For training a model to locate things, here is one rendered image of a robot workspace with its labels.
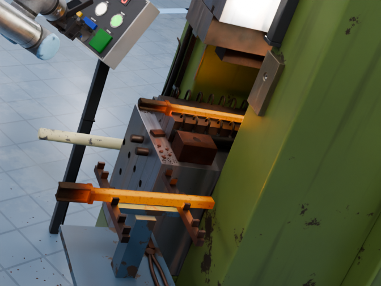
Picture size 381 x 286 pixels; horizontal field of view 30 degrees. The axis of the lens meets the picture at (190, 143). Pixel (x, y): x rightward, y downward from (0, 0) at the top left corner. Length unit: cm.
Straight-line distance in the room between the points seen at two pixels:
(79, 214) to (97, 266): 140
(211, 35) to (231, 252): 66
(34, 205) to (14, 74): 136
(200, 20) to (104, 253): 77
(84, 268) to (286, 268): 63
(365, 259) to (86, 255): 87
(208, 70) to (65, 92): 211
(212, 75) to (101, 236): 75
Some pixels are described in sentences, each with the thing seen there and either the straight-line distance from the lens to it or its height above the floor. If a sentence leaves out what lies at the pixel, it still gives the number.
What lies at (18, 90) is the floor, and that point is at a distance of 441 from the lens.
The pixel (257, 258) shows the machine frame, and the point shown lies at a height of 79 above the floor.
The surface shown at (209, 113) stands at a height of 101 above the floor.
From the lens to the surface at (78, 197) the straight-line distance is 187.
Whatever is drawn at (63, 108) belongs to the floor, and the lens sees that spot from 434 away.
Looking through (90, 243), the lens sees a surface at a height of 69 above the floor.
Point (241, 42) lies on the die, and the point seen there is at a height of 130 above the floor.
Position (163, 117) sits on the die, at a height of 95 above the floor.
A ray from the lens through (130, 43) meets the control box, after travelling 268.
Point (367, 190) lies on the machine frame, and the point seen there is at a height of 107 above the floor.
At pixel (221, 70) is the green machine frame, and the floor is 109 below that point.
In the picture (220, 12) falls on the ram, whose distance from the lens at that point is 212.
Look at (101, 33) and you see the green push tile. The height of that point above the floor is 103.
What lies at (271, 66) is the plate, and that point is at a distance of 204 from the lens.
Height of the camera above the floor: 197
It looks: 26 degrees down
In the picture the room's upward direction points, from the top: 21 degrees clockwise
